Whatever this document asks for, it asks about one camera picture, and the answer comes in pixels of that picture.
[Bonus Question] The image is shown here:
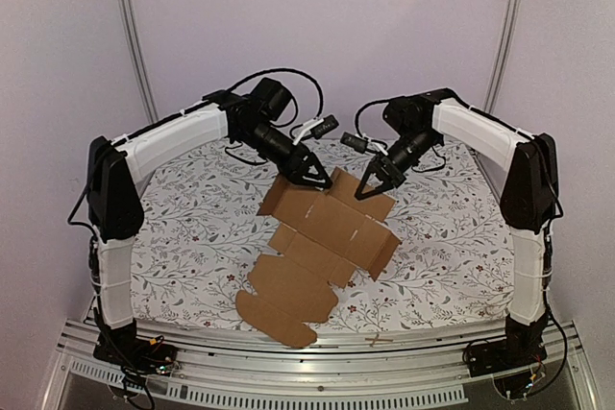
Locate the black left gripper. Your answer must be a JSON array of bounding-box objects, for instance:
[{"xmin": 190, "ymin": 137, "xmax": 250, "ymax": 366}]
[{"xmin": 236, "ymin": 121, "xmax": 333, "ymax": 189}]

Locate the brown cardboard box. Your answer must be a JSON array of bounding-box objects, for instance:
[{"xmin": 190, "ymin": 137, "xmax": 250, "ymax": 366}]
[{"xmin": 235, "ymin": 168, "xmax": 401, "ymax": 349}]

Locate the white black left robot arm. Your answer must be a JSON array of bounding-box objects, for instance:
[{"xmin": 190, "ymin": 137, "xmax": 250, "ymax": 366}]
[{"xmin": 85, "ymin": 71, "xmax": 338, "ymax": 366}]

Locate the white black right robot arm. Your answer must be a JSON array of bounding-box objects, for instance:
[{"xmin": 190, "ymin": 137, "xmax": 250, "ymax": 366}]
[{"xmin": 355, "ymin": 88, "xmax": 563, "ymax": 368}]

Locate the floral patterned table mat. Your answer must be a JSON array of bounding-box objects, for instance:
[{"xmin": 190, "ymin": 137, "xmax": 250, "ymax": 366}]
[{"xmin": 131, "ymin": 140, "xmax": 513, "ymax": 334}]

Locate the small wooden cross stick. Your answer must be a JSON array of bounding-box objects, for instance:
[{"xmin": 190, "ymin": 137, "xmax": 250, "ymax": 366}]
[{"xmin": 364, "ymin": 332, "xmax": 393, "ymax": 348}]

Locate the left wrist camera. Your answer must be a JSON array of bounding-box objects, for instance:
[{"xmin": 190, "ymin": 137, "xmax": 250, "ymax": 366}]
[{"xmin": 292, "ymin": 114, "xmax": 339, "ymax": 145}]

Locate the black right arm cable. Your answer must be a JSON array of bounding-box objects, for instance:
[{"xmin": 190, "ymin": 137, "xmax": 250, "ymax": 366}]
[{"xmin": 354, "ymin": 100, "xmax": 393, "ymax": 142}]

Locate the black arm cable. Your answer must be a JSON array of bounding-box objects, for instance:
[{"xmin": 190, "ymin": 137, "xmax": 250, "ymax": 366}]
[
  {"xmin": 354, "ymin": 100, "xmax": 393, "ymax": 142},
  {"xmin": 225, "ymin": 68, "xmax": 326, "ymax": 128}
]

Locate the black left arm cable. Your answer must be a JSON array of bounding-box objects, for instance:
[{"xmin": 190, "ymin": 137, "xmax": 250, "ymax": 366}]
[{"xmin": 225, "ymin": 68, "xmax": 326, "ymax": 128}]

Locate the aluminium front rail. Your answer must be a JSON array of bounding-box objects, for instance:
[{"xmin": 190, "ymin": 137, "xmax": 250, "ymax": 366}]
[{"xmin": 45, "ymin": 318, "xmax": 597, "ymax": 410}]

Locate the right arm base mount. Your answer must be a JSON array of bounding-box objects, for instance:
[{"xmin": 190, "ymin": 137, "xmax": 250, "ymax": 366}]
[{"xmin": 462, "ymin": 339, "xmax": 547, "ymax": 400}]

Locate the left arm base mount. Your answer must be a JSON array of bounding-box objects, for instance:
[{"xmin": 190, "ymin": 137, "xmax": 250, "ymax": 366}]
[{"xmin": 93, "ymin": 328, "xmax": 178, "ymax": 375}]

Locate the right aluminium frame post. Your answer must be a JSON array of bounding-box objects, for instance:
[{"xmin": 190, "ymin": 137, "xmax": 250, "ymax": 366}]
[{"xmin": 484, "ymin": 0, "xmax": 522, "ymax": 114}]

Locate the aluminium frame post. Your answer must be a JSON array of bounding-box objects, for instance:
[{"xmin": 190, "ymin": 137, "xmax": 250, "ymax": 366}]
[
  {"xmin": 484, "ymin": 0, "xmax": 522, "ymax": 114},
  {"xmin": 117, "ymin": 0, "xmax": 160, "ymax": 124}
]

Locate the left aluminium frame post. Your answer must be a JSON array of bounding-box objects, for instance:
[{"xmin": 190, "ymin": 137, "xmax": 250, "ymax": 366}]
[{"xmin": 117, "ymin": 0, "xmax": 160, "ymax": 124}]

